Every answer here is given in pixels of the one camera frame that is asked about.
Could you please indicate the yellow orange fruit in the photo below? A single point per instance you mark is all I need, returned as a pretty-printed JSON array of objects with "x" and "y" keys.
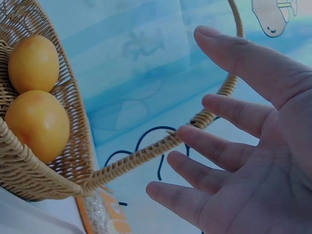
[
  {"x": 34, "y": 64},
  {"x": 39, "y": 125}
]

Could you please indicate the person's right thumb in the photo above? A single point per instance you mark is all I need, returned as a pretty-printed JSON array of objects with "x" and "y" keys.
[{"x": 234, "y": 56}]

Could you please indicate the orange snack packet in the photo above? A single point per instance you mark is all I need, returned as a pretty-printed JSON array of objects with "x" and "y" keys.
[{"x": 107, "y": 212}]

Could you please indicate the person's right hand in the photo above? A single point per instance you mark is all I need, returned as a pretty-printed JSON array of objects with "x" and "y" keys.
[{"x": 268, "y": 158}]

